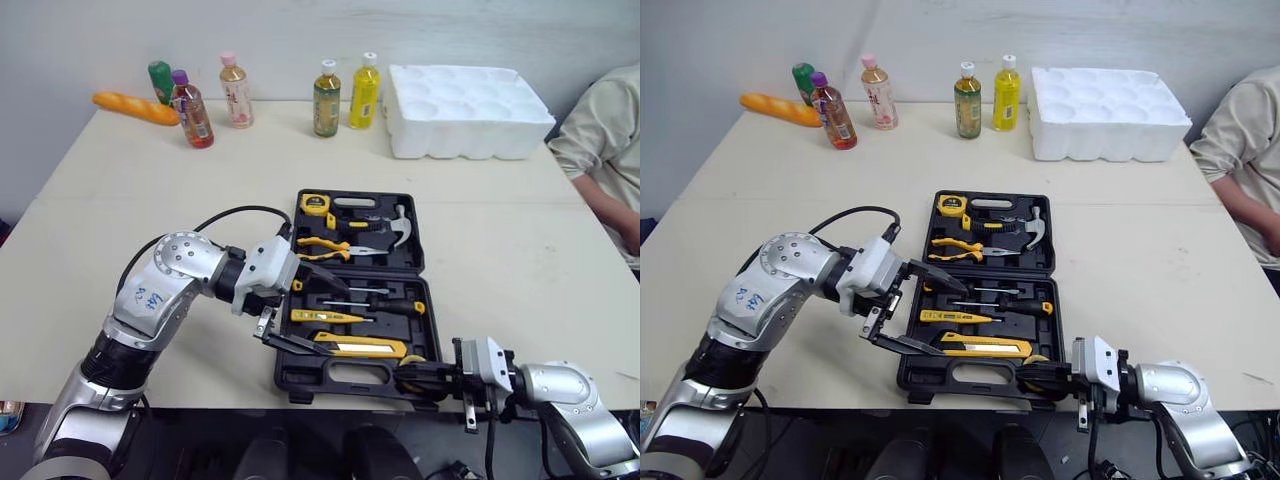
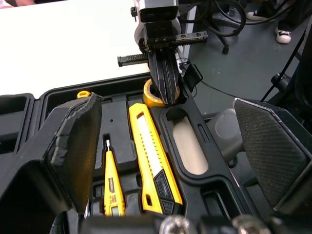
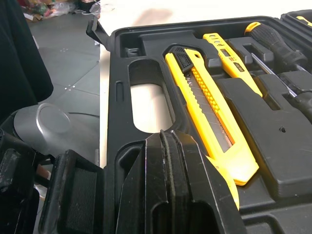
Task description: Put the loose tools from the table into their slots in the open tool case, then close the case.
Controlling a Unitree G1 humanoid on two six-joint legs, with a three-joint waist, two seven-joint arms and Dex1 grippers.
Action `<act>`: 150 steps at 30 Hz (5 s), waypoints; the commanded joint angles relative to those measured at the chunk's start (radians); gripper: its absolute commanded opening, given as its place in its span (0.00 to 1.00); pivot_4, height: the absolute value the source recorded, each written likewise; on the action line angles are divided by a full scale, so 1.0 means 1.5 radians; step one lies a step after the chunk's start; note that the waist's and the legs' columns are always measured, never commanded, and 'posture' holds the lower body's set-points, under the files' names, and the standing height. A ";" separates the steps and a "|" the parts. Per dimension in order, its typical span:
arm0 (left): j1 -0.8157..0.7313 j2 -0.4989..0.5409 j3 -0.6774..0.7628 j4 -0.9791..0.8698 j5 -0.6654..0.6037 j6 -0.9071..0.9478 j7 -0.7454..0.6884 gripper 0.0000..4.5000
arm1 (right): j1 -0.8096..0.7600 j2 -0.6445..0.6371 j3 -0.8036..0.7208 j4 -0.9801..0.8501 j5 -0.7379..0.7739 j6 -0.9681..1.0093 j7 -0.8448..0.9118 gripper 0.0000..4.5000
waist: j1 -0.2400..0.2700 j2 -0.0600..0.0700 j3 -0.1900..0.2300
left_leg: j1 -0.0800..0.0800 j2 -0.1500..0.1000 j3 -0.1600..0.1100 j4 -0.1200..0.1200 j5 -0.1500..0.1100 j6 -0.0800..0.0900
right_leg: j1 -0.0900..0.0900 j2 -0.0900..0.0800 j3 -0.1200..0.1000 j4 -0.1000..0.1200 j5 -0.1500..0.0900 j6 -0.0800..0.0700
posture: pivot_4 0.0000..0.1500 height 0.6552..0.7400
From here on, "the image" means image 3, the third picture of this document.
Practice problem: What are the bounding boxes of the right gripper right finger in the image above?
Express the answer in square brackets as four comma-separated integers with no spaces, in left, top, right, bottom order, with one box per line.
[162,130,247,234]

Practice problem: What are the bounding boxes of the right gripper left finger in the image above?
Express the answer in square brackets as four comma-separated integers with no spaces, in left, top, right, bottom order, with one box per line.
[114,130,172,234]

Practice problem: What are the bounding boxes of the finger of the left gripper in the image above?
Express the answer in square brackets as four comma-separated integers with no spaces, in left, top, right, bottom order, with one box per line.
[0,129,40,234]
[38,149,107,234]

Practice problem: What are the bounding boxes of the black plastic tool case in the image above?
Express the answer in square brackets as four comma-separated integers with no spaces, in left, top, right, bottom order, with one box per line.
[85,9,312,234]

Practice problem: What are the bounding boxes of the yellow tool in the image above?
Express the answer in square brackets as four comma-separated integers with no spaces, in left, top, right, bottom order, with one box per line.
[295,15,312,27]

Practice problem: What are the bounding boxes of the yellow utility knife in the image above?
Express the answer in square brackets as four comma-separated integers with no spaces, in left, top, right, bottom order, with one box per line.
[164,45,260,211]

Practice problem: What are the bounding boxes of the yellow tester pen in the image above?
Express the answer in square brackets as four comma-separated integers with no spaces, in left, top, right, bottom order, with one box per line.
[202,32,264,98]

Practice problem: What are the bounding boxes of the robot body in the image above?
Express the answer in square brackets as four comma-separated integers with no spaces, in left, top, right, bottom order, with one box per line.
[0,0,55,120]

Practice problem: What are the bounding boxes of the cardboard box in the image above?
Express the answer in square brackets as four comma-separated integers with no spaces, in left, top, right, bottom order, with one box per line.
[23,7,51,23]

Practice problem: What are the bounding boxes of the clear plastic bag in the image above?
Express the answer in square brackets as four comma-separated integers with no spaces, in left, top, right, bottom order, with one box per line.
[36,0,73,18]

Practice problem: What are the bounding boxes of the black handled thin screwdriver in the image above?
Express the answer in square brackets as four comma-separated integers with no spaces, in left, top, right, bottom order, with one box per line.
[250,52,312,120]

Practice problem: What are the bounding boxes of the black yellow handled screwdriver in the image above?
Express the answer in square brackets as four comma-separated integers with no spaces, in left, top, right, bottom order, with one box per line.
[244,21,312,74]

